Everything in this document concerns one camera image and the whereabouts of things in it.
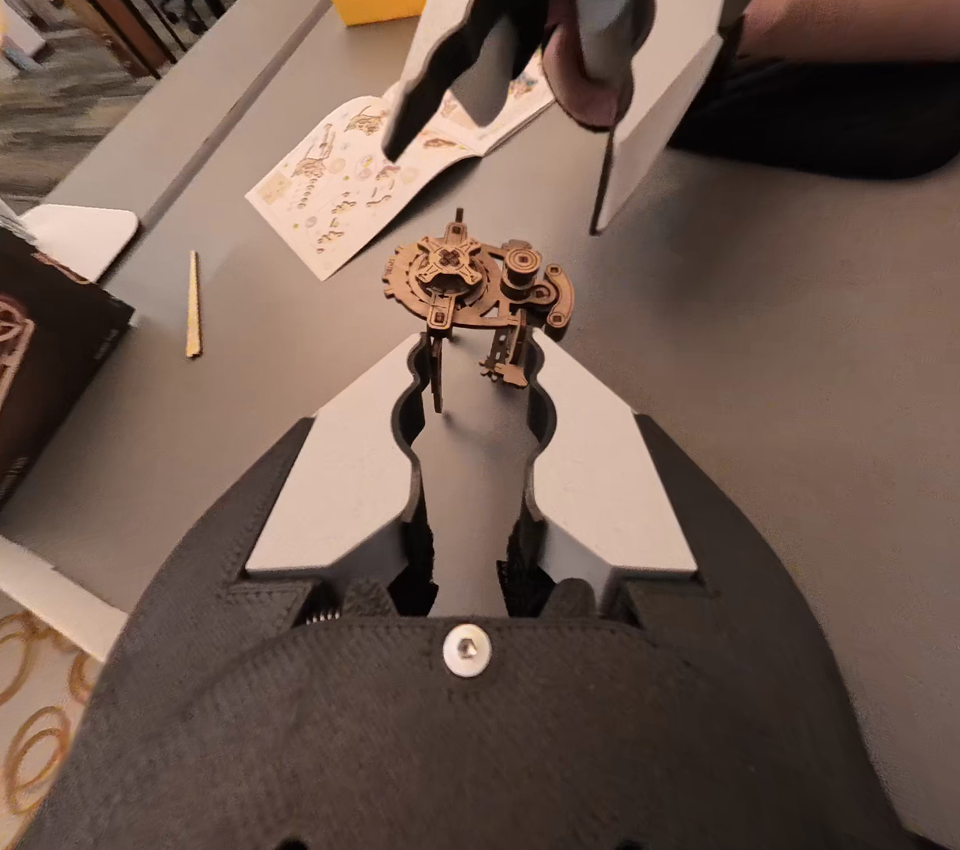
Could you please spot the open instruction booklet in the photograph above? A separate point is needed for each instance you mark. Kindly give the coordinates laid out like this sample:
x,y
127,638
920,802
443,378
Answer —
x,y
330,190

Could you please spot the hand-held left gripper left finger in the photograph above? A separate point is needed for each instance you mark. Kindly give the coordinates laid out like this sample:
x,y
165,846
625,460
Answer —
x,y
337,490

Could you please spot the thin wooden stick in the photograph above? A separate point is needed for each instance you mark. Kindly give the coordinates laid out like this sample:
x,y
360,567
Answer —
x,y
194,303

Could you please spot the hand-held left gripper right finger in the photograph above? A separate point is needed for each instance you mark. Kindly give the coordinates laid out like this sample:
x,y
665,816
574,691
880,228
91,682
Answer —
x,y
607,490

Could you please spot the black cloth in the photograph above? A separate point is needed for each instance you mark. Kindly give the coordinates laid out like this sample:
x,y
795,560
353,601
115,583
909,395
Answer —
x,y
817,115

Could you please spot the white rounded board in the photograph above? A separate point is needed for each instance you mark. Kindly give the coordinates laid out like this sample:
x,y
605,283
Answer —
x,y
82,232

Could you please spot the white flat sheet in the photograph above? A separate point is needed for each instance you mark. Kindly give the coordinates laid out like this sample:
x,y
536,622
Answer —
x,y
52,595

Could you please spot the dark model kit box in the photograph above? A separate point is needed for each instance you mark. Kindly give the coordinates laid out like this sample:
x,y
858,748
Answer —
x,y
52,355

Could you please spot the brown wooden gear model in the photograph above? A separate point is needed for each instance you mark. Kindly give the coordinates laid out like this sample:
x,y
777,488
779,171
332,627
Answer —
x,y
465,280

